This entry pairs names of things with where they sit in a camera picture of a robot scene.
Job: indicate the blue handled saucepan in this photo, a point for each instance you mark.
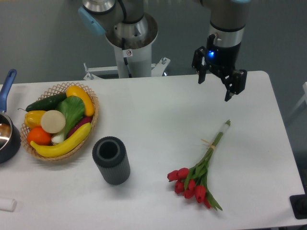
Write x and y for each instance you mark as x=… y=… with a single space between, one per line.
x=10 y=140

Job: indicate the woven wicker basket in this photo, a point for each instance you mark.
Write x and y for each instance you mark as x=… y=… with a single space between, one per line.
x=57 y=89

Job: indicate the dark grey ribbed vase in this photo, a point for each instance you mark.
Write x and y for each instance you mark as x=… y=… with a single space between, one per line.
x=110 y=156

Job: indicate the black device at edge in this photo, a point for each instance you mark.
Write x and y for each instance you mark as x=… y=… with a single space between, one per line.
x=299 y=206

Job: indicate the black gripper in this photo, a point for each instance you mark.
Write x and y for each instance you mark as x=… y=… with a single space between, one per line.
x=221 y=62

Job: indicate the green bok choy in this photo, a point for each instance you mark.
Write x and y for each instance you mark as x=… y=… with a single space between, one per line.
x=73 y=110

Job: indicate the white cylinder object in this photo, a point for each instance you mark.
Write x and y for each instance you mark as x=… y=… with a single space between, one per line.
x=7 y=204

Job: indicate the white chair frame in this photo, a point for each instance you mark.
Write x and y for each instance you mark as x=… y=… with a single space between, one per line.
x=299 y=107

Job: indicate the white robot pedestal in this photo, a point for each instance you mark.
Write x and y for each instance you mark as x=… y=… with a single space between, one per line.
x=132 y=44

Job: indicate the beige round disc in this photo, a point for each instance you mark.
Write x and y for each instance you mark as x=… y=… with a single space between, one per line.
x=53 y=121

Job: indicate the orange fruit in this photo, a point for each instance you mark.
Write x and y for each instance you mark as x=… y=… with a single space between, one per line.
x=39 y=136

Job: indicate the purple eggplant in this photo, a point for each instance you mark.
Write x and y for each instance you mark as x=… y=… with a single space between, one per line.
x=83 y=121

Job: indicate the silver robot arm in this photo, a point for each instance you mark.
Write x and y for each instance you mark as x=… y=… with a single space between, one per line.
x=227 y=21

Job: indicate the red tulip bouquet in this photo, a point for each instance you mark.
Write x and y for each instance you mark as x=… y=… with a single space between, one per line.
x=193 y=182

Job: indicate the long yellow squash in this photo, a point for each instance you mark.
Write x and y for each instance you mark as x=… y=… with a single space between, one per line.
x=66 y=146

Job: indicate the green cucumber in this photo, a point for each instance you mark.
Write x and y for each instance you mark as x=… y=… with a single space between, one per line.
x=46 y=104

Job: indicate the yellow bell pepper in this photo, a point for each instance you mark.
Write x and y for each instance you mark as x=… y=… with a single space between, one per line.
x=32 y=119

